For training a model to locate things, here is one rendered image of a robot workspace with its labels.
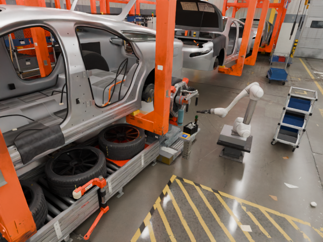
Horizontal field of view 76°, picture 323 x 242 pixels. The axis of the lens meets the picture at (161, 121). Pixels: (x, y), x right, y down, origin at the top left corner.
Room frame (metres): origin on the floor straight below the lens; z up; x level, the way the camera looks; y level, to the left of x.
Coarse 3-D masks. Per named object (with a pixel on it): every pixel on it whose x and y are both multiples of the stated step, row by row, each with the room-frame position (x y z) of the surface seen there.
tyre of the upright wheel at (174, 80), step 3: (174, 78) 3.16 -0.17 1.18; (177, 78) 3.18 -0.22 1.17; (180, 78) 3.26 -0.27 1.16; (171, 81) 3.07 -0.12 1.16; (174, 81) 3.08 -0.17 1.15; (177, 81) 3.16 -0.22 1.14; (180, 81) 3.24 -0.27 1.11; (171, 84) 3.02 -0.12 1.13; (174, 84) 3.09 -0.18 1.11; (183, 87) 3.35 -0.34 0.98; (153, 96) 3.00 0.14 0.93; (153, 99) 2.99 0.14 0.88; (153, 102) 2.99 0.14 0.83; (153, 105) 2.99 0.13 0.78; (180, 105) 3.31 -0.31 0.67; (171, 117) 3.06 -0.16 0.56
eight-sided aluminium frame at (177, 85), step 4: (176, 84) 3.06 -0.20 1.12; (180, 84) 3.07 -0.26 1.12; (184, 84) 3.17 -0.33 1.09; (176, 88) 2.98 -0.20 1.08; (184, 88) 3.31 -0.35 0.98; (172, 96) 2.90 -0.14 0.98; (172, 100) 2.88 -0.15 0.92; (172, 104) 2.89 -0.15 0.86; (172, 108) 2.89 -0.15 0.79; (180, 108) 3.24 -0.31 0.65; (184, 108) 3.25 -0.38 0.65; (172, 112) 2.90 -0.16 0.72; (176, 112) 3.12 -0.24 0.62; (176, 116) 3.03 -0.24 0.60
